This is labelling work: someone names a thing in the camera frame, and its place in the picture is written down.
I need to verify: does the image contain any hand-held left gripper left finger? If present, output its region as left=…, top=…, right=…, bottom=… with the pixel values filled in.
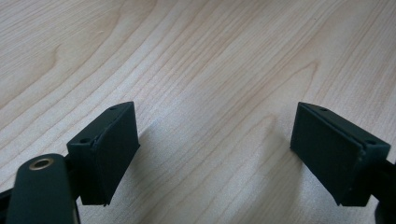
left=66, top=101, right=141, bottom=207

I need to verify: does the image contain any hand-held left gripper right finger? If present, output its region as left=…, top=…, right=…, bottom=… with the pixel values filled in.
left=290, top=101, right=392, bottom=208

